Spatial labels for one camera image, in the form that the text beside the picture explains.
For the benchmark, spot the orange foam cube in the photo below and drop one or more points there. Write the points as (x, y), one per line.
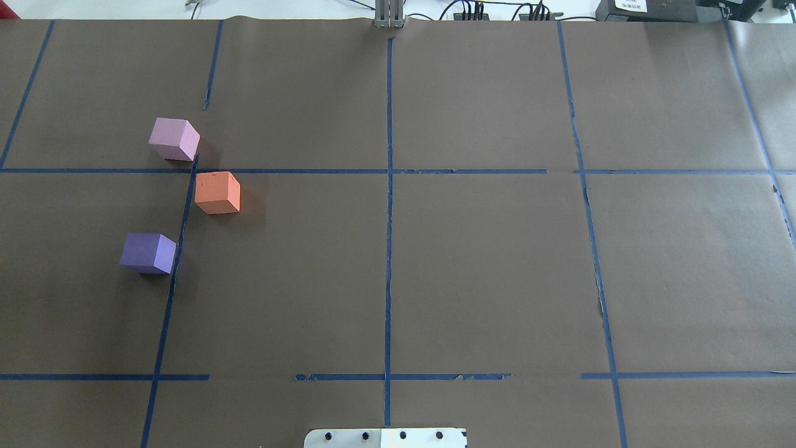
(217, 193)

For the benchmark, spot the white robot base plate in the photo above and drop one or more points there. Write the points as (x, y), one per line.
(388, 437)

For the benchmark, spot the black usb hub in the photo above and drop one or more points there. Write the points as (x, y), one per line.
(542, 16)
(471, 15)

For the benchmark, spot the purple foam cube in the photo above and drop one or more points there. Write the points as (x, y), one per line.
(148, 253)

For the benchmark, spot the black box with label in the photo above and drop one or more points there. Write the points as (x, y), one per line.
(657, 11)

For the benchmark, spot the pink foam cube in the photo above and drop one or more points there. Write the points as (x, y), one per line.
(174, 139)

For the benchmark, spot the brown paper table cover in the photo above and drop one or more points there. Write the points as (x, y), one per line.
(570, 234)

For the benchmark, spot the grey aluminium frame post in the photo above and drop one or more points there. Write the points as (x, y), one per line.
(389, 14)

